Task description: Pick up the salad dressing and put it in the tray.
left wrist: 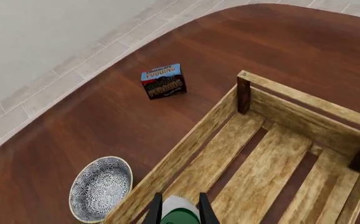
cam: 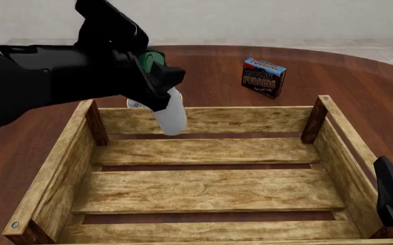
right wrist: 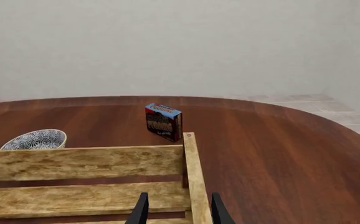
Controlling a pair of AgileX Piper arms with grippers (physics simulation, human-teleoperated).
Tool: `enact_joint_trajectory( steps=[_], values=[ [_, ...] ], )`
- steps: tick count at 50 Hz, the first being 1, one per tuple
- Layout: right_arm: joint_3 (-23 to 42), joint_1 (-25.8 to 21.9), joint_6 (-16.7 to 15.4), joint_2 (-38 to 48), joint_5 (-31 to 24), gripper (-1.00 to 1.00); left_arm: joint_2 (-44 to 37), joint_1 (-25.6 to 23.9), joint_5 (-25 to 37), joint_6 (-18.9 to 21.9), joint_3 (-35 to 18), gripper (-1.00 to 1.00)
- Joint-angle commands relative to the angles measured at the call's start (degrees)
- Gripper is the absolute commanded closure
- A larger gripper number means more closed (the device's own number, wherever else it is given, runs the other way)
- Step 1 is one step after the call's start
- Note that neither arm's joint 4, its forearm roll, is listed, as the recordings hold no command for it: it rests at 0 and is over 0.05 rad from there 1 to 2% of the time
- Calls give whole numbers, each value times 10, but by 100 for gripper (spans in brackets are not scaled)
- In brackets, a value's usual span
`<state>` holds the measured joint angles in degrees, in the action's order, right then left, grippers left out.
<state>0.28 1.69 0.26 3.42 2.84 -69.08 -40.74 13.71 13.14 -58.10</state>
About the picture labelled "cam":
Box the wooden slat tray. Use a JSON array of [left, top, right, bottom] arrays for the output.
[[1, 94, 393, 245]]

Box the chocolate pudding box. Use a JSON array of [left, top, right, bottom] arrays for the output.
[[241, 56, 288, 100]]

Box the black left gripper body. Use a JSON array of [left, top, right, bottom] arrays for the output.
[[75, 0, 150, 56]]

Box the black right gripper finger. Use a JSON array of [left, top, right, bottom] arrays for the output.
[[373, 155, 393, 203]]

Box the blue white printed tin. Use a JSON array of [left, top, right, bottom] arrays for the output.
[[126, 92, 184, 110]]

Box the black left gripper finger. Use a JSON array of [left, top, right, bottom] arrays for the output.
[[126, 51, 173, 112], [150, 63, 187, 92]]

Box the white salad dressing bottle green cap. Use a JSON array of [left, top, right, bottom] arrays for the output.
[[138, 49, 188, 137]]

